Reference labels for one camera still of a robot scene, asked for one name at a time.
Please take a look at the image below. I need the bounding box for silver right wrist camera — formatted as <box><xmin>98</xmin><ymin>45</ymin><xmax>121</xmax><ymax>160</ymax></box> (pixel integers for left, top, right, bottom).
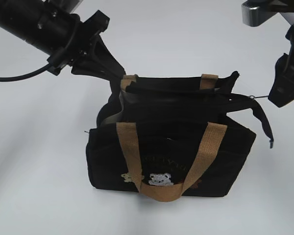
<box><xmin>241</xmin><ymin>0</ymin><xmax>282</xmax><ymax>27</ymax></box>

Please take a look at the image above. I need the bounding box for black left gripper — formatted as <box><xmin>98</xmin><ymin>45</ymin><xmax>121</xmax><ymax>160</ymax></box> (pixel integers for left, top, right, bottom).
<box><xmin>47</xmin><ymin>10</ymin><xmax>125</xmax><ymax>80</ymax></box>

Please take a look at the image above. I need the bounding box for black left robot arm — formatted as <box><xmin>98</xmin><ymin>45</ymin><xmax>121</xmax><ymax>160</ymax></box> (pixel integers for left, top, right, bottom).
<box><xmin>0</xmin><ymin>0</ymin><xmax>125</xmax><ymax>81</ymax></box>

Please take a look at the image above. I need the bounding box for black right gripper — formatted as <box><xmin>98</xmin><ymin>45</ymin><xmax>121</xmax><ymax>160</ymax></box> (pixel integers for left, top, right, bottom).
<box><xmin>268</xmin><ymin>24</ymin><xmax>294</xmax><ymax>107</ymax></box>

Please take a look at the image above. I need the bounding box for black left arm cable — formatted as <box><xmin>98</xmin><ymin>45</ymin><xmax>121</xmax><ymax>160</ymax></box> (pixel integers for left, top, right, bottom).
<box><xmin>0</xmin><ymin>19</ymin><xmax>81</xmax><ymax>82</ymax></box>

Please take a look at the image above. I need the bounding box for metal zipper pull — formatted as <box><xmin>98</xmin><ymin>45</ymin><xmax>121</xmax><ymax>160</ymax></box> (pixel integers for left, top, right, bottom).
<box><xmin>248</xmin><ymin>95</ymin><xmax>269</xmax><ymax>100</ymax></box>

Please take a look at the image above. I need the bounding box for black canvas tote bag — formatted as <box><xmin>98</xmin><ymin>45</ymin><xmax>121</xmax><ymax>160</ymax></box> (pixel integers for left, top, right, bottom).
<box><xmin>86</xmin><ymin>71</ymin><xmax>274</xmax><ymax>202</ymax></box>

